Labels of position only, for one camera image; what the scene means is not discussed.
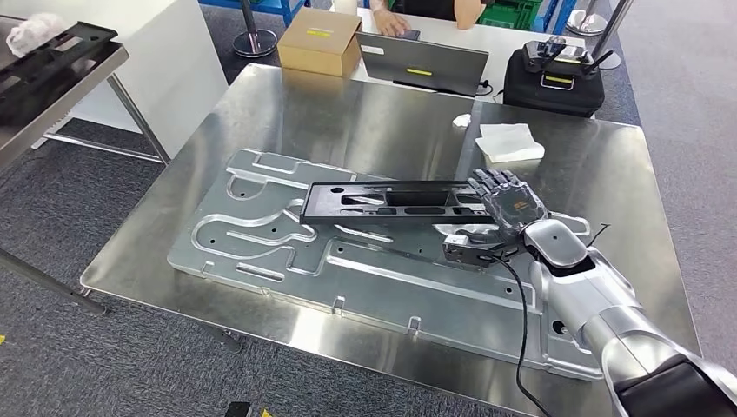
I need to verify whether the person's right hand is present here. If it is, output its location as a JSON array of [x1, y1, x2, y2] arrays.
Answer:
[[373, 8, 414, 37]]

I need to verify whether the black plastic frame part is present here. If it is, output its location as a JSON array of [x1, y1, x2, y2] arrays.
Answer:
[[0, 21, 120, 127], [298, 179, 500, 228]]

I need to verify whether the stainless steel workbench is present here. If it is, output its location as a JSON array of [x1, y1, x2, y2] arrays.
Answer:
[[78, 63, 704, 417]]

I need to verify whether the person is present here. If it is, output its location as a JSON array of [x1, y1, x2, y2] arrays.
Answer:
[[368, 0, 492, 37]]

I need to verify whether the grey laptop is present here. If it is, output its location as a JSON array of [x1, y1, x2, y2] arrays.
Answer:
[[355, 30, 491, 98]]

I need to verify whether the white desk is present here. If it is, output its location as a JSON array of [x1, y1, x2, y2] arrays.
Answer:
[[329, 4, 589, 106]]

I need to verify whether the brown cardboard box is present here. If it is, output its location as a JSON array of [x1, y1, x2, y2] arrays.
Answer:
[[276, 6, 364, 79]]

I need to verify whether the blue rack with green crates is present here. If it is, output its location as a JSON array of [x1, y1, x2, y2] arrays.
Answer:
[[197, 0, 581, 35]]

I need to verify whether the green plastic crate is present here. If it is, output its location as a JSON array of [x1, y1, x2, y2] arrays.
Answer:
[[477, 0, 546, 31]]

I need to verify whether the chrome stanchion base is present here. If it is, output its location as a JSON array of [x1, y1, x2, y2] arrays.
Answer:
[[231, 0, 279, 59]]

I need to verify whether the white tissue stack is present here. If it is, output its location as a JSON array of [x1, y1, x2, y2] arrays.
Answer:
[[474, 122, 547, 164]]

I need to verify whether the black carry case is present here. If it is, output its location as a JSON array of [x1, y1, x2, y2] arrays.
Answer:
[[501, 48, 607, 120]]

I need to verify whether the black remote controller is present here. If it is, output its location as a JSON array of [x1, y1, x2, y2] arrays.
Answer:
[[520, 35, 615, 80]]

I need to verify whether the chrome stanchion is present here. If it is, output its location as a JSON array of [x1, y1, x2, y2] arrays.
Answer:
[[566, 0, 635, 71]]

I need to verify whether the white cabinet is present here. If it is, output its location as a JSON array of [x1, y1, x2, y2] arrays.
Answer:
[[0, 0, 231, 161]]

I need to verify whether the aluminium fixture plate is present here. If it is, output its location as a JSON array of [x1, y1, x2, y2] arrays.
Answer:
[[166, 148, 607, 383]]

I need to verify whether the steel side table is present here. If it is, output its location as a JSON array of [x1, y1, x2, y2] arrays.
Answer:
[[0, 14, 172, 319]]

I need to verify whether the white crumpled cloth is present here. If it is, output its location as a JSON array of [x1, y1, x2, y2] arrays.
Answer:
[[4, 11, 69, 59]]

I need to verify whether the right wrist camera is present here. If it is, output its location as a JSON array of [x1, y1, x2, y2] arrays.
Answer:
[[442, 229, 524, 270]]

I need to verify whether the thin black wire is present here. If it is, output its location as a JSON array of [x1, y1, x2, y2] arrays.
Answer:
[[586, 222, 613, 249]]

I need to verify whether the black camera cable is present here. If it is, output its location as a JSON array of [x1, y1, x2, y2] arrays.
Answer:
[[488, 255, 541, 417]]

